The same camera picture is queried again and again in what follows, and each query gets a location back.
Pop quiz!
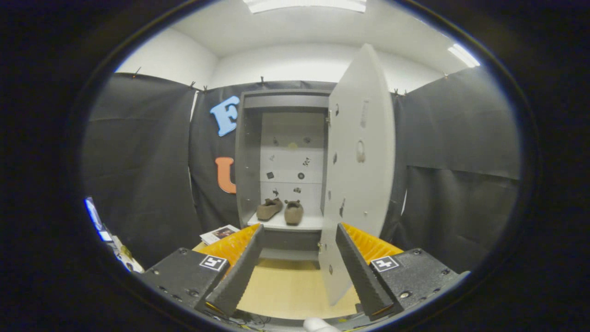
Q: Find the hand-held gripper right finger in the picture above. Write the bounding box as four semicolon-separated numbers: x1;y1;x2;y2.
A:
335;223;471;321

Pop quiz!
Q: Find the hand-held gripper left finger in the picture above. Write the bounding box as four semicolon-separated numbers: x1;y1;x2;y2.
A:
137;224;265;319

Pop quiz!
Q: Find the brown fluffy shoe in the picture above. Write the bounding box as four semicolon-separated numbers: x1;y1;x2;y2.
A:
256;197;284;221
284;200;304;226

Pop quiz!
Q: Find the white shoe cabinet door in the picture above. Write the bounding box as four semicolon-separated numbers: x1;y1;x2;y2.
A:
318;44;396;306

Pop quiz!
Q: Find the grey shoe cabinet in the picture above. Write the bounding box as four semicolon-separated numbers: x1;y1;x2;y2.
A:
235;89;339;263

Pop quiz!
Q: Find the white book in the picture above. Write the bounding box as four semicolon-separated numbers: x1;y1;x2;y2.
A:
200;225;240;245

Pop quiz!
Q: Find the white printed clutter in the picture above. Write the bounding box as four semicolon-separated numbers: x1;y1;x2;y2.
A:
111;235;145;273

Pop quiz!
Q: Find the black backdrop cloth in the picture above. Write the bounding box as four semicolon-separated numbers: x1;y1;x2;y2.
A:
83;67;521;273

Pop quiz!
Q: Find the lit blue screen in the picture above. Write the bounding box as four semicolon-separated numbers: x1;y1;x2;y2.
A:
84;197;113;243

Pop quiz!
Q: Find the small ceiling light panel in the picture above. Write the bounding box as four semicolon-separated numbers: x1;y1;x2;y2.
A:
447;43;481;68

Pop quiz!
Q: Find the long ceiling light panel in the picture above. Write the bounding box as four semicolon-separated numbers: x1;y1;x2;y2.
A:
243;0;368;13

